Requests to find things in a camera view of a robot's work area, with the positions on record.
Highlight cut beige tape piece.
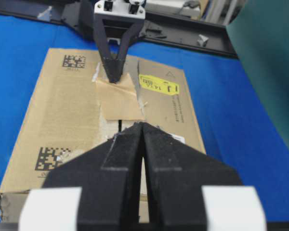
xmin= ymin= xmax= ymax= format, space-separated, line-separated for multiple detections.
xmin=96 ymin=73 xmax=145 ymax=120

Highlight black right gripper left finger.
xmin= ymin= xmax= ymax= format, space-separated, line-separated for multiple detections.
xmin=18 ymin=122 xmax=145 ymax=231

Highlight black aluminium frame rail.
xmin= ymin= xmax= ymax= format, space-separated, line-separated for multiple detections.
xmin=0 ymin=0 xmax=238 ymax=59

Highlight brown cardboard box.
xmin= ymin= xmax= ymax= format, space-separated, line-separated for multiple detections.
xmin=0 ymin=49 xmax=205 ymax=223

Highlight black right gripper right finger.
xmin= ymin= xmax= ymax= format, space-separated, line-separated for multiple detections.
xmin=142 ymin=123 xmax=266 ymax=231

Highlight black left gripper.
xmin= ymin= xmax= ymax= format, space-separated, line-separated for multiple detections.
xmin=79 ymin=0 xmax=146 ymax=83

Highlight blue table cloth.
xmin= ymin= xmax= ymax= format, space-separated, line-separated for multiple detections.
xmin=0 ymin=15 xmax=289 ymax=221

